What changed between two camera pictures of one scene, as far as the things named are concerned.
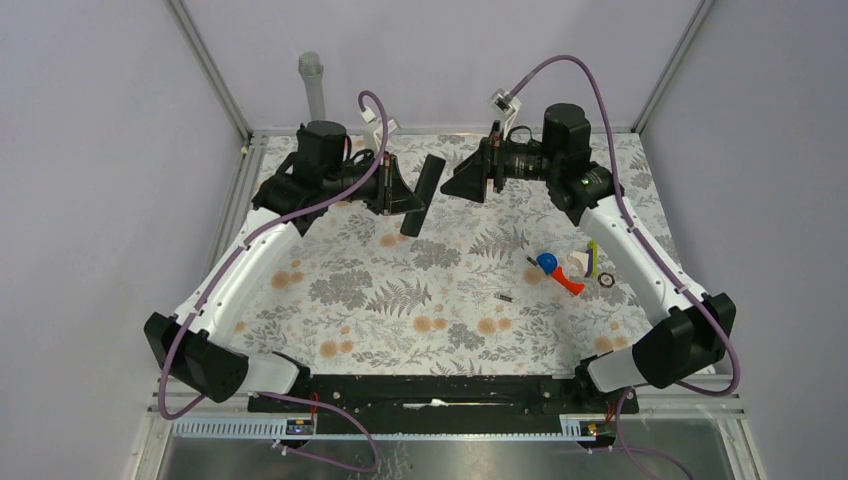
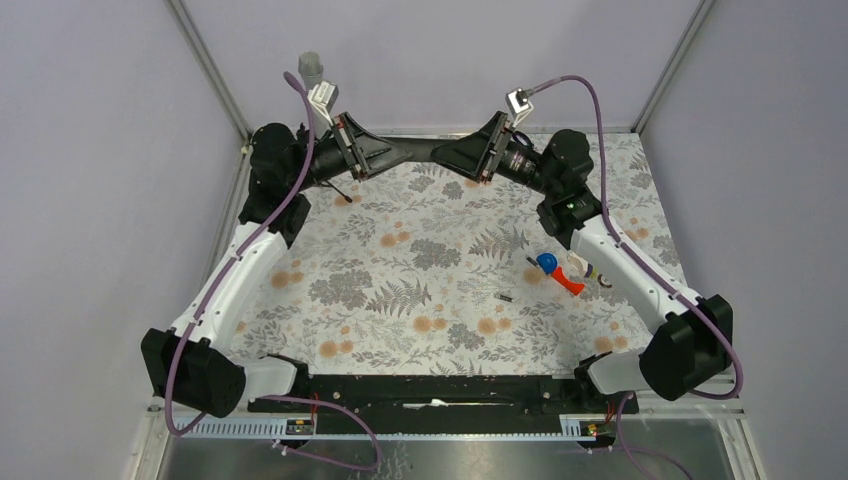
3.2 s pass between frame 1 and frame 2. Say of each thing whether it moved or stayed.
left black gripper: moved
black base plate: stayed
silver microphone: stayed
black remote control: moved
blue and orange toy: stayed
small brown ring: stayed
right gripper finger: moved
